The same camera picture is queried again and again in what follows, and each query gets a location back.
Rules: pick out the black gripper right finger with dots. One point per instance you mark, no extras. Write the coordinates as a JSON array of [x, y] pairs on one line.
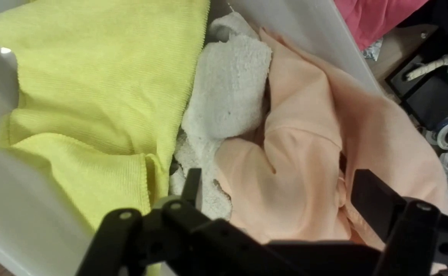
[[377, 202]]

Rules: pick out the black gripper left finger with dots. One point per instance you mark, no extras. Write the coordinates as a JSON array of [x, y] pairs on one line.
[[191, 186]]

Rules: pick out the peach cloth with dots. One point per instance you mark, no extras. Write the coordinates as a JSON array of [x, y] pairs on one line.
[[305, 163]]

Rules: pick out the white terry cloth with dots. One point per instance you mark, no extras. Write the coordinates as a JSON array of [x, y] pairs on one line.
[[228, 93]]

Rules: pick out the bright yellow cloth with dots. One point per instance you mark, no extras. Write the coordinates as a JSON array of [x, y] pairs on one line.
[[105, 87]]

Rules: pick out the pink cloth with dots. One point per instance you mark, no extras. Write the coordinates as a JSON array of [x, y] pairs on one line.
[[371, 21]]

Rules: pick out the black flat box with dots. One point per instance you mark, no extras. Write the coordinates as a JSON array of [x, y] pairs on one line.
[[428, 94]]

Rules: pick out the white plastic bin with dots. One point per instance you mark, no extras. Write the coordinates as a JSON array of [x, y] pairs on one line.
[[18, 215]]

